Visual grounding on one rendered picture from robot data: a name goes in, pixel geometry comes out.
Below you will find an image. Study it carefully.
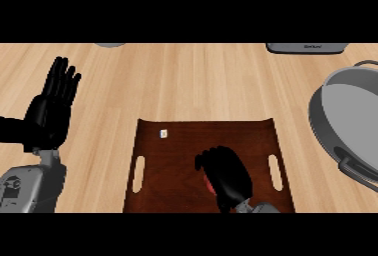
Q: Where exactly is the dark grey flat appliance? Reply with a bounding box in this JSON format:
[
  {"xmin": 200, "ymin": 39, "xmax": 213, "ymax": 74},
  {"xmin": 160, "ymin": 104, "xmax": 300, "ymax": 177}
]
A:
[{"xmin": 265, "ymin": 42, "xmax": 350, "ymax": 55}]

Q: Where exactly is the grey round object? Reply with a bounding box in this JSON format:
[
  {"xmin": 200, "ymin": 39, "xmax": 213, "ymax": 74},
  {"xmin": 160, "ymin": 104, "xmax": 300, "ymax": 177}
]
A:
[{"xmin": 94, "ymin": 42, "xmax": 127, "ymax": 49}]

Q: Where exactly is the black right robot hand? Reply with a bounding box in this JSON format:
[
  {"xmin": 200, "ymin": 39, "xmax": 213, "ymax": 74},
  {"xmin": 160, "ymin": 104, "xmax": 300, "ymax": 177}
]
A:
[{"xmin": 194, "ymin": 145, "xmax": 254, "ymax": 214}]

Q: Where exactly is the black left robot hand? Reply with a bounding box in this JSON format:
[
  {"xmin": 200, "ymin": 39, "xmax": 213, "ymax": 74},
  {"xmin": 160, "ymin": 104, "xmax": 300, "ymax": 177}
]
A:
[{"xmin": 0, "ymin": 56, "xmax": 83, "ymax": 153}]

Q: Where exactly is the red bell pepper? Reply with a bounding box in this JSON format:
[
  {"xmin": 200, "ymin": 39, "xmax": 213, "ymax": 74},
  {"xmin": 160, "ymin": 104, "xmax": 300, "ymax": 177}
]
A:
[{"xmin": 203, "ymin": 173, "xmax": 219, "ymax": 198}]

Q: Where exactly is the dark brown wooden tray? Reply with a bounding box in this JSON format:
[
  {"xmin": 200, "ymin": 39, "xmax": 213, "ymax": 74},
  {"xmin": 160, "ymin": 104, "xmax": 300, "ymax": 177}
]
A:
[{"xmin": 122, "ymin": 117, "xmax": 297, "ymax": 214}]

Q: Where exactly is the grey metal pot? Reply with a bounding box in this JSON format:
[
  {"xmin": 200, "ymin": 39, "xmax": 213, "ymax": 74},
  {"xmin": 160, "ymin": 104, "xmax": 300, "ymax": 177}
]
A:
[{"xmin": 308, "ymin": 59, "xmax": 378, "ymax": 193}]

